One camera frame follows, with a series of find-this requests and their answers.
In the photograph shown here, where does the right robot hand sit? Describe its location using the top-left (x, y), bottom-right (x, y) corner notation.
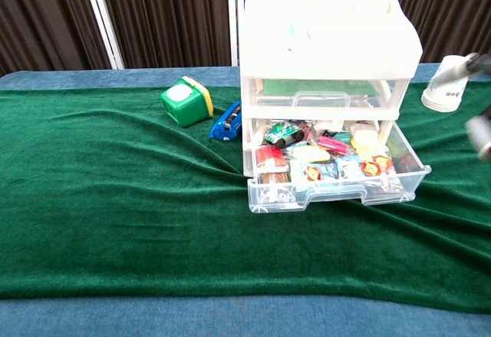
top-left (431, 51), bottom-right (491, 161)

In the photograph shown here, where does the clear drawer with toys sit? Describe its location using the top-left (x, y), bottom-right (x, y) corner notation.
top-left (246, 118), bottom-right (433, 214)

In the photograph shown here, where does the clear drawer with green board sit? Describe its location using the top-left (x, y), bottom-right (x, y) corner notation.
top-left (249, 78), bottom-right (402, 110)

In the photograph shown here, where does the stack of white paper cups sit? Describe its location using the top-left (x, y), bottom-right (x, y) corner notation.
top-left (420, 55), bottom-right (471, 114)

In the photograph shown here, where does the lion print snack packet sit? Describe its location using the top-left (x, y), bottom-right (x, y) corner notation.
top-left (360, 156), bottom-right (394, 179)
top-left (302, 164), bottom-right (338, 183)

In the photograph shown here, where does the pink plastic toy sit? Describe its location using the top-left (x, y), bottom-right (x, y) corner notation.
top-left (316, 135), bottom-right (351, 156)

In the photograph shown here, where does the yellow plastic toy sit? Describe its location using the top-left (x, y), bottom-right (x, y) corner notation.
top-left (292, 145), bottom-right (331, 164)

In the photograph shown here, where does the green toy car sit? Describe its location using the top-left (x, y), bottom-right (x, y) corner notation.
top-left (262, 121), bottom-right (311, 149)

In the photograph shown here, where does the red snack packet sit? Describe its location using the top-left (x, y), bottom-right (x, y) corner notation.
top-left (255, 145), bottom-right (289, 173)

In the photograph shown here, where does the blue toy train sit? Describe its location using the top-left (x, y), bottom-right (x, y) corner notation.
top-left (208, 100), bottom-right (243, 143)

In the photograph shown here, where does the green cube box yellow lid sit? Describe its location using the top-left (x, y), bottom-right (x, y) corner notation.
top-left (160, 75), bottom-right (215, 129)

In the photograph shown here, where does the green velvet cloth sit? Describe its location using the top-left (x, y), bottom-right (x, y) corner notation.
top-left (0, 81), bottom-right (491, 315)

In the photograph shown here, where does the blue table cover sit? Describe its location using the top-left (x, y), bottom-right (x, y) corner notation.
top-left (0, 62), bottom-right (491, 337)

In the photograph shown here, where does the white plastic drawer unit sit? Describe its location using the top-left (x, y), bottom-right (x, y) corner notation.
top-left (237, 0), bottom-right (424, 179)

